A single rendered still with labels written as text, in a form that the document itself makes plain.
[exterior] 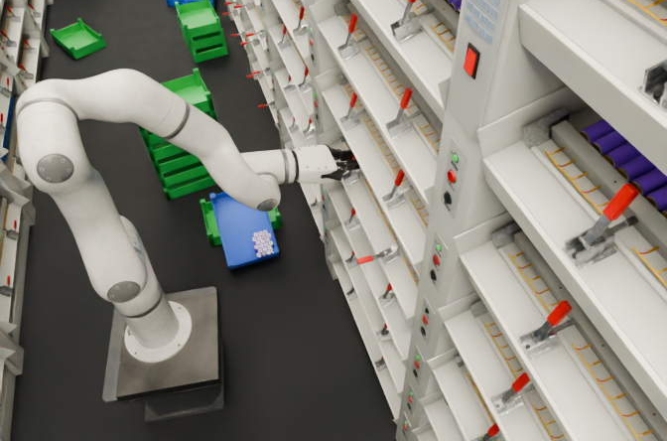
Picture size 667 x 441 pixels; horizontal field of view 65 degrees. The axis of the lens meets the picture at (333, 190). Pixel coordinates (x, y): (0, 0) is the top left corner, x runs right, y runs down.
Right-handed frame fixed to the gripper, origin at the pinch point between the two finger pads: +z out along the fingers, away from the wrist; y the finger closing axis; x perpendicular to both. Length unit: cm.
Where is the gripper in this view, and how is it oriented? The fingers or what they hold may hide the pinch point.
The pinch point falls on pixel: (350, 160)
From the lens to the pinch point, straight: 133.7
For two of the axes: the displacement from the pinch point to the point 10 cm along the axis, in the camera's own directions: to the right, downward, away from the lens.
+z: 9.4, -1.1, 3.3
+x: 1.6, -7.2, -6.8
